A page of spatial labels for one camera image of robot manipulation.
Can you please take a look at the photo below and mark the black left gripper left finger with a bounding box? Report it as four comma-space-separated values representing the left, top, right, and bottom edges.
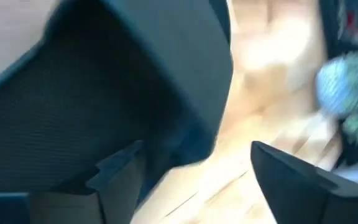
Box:
0, 139, 148, 224

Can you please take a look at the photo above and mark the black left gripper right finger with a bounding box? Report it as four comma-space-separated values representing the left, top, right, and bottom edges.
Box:
250, 140, 358, 224

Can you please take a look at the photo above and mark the dark grey rubber slide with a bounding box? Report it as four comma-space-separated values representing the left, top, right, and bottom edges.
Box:
0, 0, 234, 200

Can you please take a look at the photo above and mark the blue green blurred object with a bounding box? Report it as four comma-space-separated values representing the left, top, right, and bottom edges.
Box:
316, 30, 358, 147

